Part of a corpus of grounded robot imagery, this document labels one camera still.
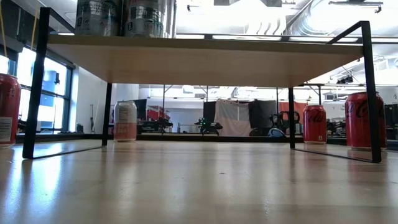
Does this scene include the light grey hanging cloth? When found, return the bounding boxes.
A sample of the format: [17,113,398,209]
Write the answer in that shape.
[214,98,250,137]

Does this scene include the red cola can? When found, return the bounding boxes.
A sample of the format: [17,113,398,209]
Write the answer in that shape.
[0,73,22,149]
[345,91,387,151]
[303,105,328,145]

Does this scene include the white blue round object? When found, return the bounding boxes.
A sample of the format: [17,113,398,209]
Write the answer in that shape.
[267,127,285,138]

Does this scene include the white cabinet box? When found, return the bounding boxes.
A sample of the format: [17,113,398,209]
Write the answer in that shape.
[323,101,346,121]

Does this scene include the wooden shelf with black frame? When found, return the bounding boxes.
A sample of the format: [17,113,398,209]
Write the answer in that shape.
[22,6,382,164]

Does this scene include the black background screen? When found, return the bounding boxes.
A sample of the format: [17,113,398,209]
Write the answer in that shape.
[203,101,217,124]

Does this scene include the thin yellow cord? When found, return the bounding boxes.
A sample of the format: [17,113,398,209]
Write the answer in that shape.
[0,2,7,57]
[30,0,40,50]

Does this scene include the tall white blue energy can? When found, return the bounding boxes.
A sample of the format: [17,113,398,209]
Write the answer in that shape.
[74,0,123,37]

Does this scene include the short white pink can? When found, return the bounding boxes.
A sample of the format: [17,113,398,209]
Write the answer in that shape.
[113,100,138,143]

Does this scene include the orange hanging cloth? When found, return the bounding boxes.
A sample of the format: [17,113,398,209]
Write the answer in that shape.
[278,101,307,118]

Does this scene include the background robot with green light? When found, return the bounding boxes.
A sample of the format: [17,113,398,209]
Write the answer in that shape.
[194,117,223,136]

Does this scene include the large glass window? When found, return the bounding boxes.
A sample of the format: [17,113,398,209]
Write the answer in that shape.
[0,46,74,134]

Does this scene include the black monitor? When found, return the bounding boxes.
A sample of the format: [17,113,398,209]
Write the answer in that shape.
[133,98,148,126]

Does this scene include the ribbed ventilation duct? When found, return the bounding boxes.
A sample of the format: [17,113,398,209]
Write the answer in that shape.
[284,2,315,35]

